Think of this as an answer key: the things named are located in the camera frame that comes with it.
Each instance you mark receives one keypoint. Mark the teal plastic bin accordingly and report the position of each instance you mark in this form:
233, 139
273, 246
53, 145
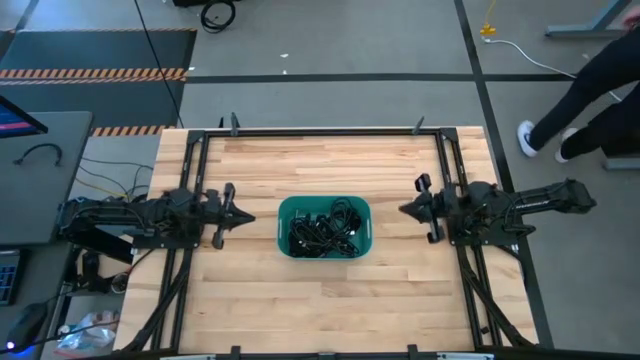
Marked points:
307, 206

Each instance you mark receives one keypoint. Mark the black table clamp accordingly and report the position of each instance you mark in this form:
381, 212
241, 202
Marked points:
418, 126
234, 125

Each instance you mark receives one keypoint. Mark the keyboard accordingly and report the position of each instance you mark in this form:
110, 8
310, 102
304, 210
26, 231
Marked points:
9, 277

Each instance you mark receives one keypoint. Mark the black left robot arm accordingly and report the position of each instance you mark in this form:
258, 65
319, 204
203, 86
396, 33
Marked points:
125, 220

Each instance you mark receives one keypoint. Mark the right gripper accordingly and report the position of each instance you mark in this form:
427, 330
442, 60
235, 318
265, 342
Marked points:
437, 210

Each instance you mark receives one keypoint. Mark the computer monitor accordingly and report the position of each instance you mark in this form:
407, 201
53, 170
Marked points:
15, 122

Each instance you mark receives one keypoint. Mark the black computer mouse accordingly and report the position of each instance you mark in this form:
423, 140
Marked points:
27, 325

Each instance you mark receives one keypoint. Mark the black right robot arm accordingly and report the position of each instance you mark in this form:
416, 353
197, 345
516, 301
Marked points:
540, 200

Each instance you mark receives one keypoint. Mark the clear plastic bag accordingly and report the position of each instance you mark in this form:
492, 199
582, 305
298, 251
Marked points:
87, 332

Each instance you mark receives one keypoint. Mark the black hazard-striped floor mat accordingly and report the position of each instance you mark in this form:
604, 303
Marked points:
100, 50

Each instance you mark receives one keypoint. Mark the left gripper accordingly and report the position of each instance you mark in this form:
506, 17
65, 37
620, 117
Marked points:
215, 215

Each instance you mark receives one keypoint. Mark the black desk support bar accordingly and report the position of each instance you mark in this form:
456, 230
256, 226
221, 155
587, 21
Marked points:
95, 250

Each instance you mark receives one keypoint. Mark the person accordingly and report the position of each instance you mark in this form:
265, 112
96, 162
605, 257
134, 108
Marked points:
600, 75

